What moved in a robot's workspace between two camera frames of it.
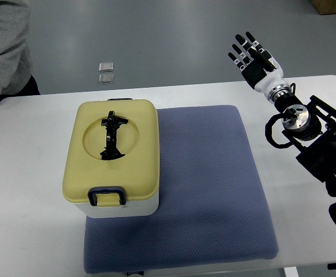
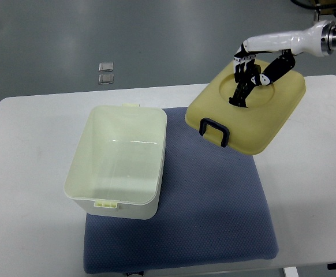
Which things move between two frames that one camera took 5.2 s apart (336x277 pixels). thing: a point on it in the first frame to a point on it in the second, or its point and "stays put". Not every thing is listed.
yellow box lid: (112, 143) to (247, 130)
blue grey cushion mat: (213, 206) stays put
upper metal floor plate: (105, 67) stays put
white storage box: (145, 206) to (118, 159)
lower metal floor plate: (106, 79) stays put
